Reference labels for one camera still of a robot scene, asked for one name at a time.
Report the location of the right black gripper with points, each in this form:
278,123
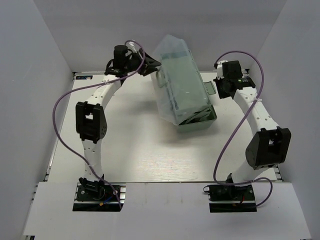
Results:
221,94

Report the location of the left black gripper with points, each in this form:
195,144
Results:
148,65

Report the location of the green toolbox with clear lid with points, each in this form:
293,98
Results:
182,97

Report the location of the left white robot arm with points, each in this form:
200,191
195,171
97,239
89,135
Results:
90,119

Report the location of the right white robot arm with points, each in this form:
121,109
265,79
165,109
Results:
270,142

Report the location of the left blue table label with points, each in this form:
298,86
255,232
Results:
84,77

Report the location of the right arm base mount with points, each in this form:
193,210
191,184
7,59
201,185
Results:
230,199

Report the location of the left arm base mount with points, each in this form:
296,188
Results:
86,201

